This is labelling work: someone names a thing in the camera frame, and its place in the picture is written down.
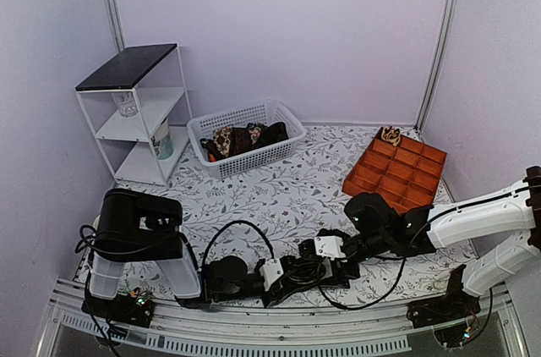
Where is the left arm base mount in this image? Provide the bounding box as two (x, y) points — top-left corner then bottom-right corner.
(81, 291), (156, 328)

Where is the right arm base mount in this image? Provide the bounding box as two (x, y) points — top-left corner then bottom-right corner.
(406, 288), (494, 349)

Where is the clear drinking glass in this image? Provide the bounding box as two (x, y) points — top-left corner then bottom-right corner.
(112, 91), (139, 118)

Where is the rolled beige patterned tie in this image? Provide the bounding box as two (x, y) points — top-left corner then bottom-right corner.
(377, 125), (402, 147)

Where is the cream paisley tie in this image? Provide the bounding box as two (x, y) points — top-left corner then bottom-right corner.
(213, 125), (233, 158)

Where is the metal front rail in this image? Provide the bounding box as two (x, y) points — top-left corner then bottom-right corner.
(36, 278), (529, 357)

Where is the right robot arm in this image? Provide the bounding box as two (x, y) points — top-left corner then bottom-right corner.
(311, 166), (540, 320)

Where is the white plastic basket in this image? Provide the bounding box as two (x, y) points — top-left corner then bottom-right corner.
(187, 100), (307, 179)

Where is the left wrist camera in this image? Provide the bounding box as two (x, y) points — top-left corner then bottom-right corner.
(255, 258), (283, 292)

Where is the floral table mat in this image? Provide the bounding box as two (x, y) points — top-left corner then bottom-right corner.
(128, 125), (477, 308)

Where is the orange compartment tray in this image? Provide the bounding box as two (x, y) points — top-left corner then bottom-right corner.
(342, 128), (446, 214)

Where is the black shiny tie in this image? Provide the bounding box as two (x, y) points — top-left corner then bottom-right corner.
(255, 122), (289, 148)

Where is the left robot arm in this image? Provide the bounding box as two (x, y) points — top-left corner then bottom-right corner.
(76, 189), (314, 318)

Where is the white shelf with black top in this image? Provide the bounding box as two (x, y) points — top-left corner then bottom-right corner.
(75, 43), (192, 186)

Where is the dark red patterned tie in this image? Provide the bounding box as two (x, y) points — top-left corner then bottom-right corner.
(229, 127), (260, 157)

